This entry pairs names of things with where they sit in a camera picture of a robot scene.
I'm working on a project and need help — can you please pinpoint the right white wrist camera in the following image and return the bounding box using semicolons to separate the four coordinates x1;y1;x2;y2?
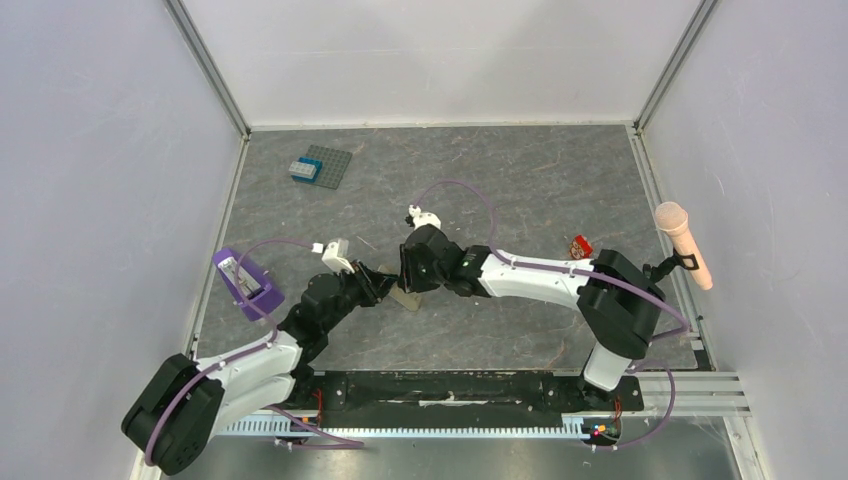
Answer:
404;205;442;230

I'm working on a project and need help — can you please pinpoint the pink microphone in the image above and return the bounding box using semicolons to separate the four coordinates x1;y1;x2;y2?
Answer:
654;201;713;291

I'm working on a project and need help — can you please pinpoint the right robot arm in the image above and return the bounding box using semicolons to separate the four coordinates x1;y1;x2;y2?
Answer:
399;225;665;408

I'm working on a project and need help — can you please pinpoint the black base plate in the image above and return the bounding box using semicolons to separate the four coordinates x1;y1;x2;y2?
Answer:
283;370;644;429

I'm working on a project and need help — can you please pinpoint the blue lego brick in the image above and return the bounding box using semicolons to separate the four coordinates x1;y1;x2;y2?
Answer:
292;157;323;183

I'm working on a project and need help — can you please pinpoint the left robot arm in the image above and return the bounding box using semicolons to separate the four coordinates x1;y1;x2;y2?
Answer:
120;261;398;475

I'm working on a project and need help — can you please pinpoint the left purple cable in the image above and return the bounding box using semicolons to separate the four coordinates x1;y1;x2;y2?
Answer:
143;238;367;468

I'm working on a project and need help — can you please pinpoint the purple cable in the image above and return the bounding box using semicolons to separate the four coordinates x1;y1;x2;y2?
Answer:
143;238;367;468
411;180;692;452

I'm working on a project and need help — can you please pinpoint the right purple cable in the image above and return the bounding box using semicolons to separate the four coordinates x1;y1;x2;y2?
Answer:
411;180;692;452

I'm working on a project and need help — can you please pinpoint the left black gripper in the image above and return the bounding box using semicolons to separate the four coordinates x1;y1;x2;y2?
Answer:
322;259;399;333

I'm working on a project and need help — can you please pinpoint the white cable duct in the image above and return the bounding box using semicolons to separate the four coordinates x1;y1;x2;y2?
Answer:
217;413;614;441

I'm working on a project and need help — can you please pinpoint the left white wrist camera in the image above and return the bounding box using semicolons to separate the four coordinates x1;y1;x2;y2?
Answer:
311;238;354;274

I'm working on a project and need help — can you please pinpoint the grey lego baseplate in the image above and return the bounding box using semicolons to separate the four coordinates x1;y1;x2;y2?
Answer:
298;145;353;190

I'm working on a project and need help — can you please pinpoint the beige remote control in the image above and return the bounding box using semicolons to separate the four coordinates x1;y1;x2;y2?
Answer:
389;285;422;312

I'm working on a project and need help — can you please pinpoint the black microphone stand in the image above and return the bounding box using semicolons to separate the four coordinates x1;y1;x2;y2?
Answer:
642;249;700;283

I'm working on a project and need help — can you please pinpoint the grey lego brick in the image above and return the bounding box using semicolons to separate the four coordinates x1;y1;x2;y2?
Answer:
288;161;320;181

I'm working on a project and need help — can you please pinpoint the red toy figure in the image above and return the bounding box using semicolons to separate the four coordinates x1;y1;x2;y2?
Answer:
568;235;593;260

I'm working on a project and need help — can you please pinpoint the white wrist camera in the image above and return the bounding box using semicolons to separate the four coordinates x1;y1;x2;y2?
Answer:
311;238;354;274
404;205;442;230

